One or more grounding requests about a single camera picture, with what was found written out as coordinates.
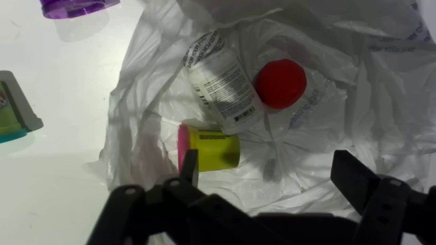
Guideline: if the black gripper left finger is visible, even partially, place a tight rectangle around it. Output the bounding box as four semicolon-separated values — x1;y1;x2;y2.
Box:
86;148;292;245

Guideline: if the yellow play-doh tub green lid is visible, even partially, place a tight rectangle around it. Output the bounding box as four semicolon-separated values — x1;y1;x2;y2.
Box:
0;70;46;146

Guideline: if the white clear plastic bowl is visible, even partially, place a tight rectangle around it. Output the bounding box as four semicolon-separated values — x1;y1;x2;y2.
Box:
97;0;436;219

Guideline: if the purple transparent container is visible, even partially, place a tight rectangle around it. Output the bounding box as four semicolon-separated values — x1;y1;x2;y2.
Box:
39;0;122;21

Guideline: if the play-doh tub pink lid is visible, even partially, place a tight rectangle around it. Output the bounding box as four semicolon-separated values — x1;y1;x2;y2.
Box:
178;123;242;174

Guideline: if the small red round container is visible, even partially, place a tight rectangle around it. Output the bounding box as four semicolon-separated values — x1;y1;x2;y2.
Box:
254;59;308;110

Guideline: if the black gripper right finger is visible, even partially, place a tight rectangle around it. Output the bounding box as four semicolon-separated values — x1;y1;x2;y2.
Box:
330;148;436;245

